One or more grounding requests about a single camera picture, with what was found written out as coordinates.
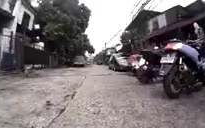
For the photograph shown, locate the dark fence wall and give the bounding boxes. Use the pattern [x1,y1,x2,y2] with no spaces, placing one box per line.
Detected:
[14,34,58,70]

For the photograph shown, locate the grey parked car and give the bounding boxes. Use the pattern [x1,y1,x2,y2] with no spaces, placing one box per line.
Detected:
[107,53,131,72]

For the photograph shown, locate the white building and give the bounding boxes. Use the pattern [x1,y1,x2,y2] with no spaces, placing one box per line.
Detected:
[0,0,41,73]

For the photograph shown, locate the silver car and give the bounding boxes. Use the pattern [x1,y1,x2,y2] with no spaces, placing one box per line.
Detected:
[71,54,88,68]

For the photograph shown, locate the dark wooden building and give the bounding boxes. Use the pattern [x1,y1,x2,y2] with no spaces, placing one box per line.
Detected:
[120,0,205,56]

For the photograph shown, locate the red motorcycle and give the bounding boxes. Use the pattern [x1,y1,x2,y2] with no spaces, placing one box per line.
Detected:
[127,53,164,85]

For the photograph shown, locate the grey concrete road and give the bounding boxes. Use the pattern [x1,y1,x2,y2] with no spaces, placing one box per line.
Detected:
[0,64,205,128]

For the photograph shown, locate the overhead wires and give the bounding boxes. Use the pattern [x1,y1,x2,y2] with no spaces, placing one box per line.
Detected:
[104,0,164,46]

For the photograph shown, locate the large green tree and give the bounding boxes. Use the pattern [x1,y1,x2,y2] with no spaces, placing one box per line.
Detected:
[34,0,95,66]

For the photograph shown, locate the blue motorcycle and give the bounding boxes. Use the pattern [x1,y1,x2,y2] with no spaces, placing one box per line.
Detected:
[158,38,205,100]

